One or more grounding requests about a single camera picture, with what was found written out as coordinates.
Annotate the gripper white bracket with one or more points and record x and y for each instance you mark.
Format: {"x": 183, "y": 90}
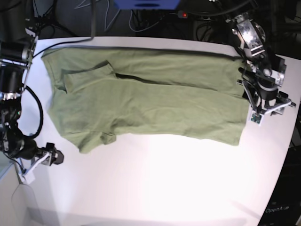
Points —
{"x": 263, "y": 96}
{"x": 34, "y": 156}

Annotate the green T-shirt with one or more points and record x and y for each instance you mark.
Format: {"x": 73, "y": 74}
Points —
{"x": 99, "y": 94}

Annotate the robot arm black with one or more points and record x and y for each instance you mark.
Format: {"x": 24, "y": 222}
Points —
{"x": 263, "y": 72}
{"x": 18, "y": 39}

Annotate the black OpenArm case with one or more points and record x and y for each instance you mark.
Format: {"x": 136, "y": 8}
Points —
{"x": 284, "y": 206}

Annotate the black power strip red light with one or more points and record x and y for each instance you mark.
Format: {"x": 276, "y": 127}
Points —
{"x": 197, "y": 15}

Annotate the blue box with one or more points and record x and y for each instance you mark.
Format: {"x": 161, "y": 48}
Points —
{"x": 147, "y": 4}

